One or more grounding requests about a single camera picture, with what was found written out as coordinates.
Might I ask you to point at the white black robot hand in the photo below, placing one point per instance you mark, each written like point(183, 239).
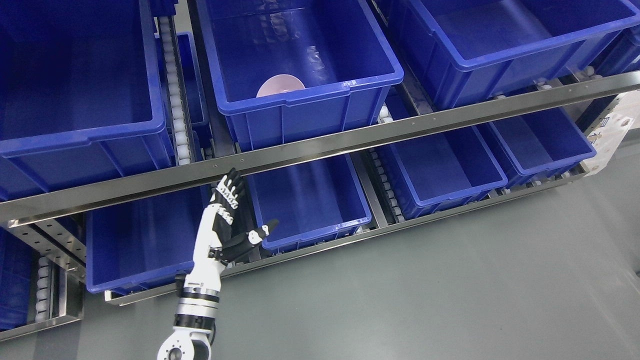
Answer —
point(215, 245)

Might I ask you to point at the white sign board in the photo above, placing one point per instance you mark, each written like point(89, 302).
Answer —
point(621, 116)

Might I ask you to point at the blue bin upper left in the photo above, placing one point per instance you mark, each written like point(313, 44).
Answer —
point(81, 94)

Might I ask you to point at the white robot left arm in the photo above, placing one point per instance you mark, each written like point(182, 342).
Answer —
point(194, 325)

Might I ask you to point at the blue bin lower middle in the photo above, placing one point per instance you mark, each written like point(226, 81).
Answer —
point(314, 202)

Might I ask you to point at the pink bowl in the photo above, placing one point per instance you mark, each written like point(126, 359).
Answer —
point(279, 84)

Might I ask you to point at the blue bin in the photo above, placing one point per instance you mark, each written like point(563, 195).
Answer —
point(441, 171)
point(335, 47)
point(537, 145)
point(314, 202)
point(143, 244)
point(81, 94)
point(468, 51)

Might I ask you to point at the blue bin lower far right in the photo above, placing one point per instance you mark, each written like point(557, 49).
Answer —
point(537, 145)

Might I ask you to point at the blue bin upper right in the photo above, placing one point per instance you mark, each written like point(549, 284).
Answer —
point(468, 51)

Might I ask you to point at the steel shelf rack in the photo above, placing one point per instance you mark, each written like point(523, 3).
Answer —
point(44, 233)

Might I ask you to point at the blue bin lower left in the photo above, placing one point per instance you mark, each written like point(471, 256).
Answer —
point(143, 244)

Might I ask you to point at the blue bin upper middle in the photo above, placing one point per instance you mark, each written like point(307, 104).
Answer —
point(335, 47)

